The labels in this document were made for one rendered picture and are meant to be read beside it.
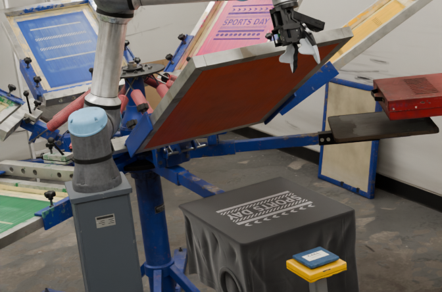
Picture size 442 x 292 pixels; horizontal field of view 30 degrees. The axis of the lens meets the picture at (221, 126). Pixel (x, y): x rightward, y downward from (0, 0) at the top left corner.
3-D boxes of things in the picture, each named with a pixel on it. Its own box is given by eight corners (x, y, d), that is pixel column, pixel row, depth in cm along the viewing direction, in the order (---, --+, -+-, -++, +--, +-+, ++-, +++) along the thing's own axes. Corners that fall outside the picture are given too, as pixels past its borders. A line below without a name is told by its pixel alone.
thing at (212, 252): (271, 327, 273) (262, 235, 265) (248, 335, 270) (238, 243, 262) (208, 279, 313) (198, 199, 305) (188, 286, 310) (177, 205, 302)
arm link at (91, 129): (68, 161, 246) (61, 118, 243) (79, 148, 259) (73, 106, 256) (107, 158, 245) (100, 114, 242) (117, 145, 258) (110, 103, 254)
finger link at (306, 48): (305, 67, 237) (289, 45, 242) (322, 63, 239) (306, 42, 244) (308, 59, 235) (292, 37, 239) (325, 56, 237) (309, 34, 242)
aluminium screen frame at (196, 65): (354, 35, 271) (350, 25, 272) (195, 68, 246) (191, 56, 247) (263, 122, 340) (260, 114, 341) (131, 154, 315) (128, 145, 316)
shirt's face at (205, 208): (354, 210, 279) (354, 208, 279) (243, 245, 261) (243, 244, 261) (280, 177, 321) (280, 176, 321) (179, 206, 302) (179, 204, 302)
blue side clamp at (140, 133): (164, 127, 290) (158, 108, 291) (150, 129, 287) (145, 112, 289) (142, 154, 316) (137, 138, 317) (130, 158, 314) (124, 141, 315)
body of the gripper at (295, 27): (275, 49, 246) (265, 10, 246) (299, 45, 250) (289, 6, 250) (287, 44, 239) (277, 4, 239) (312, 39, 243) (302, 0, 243)
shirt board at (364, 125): (422, 123, 400) (421, 107, 398) (441, 146, 362) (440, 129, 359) (150, 148, 409) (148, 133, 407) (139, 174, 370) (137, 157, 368)
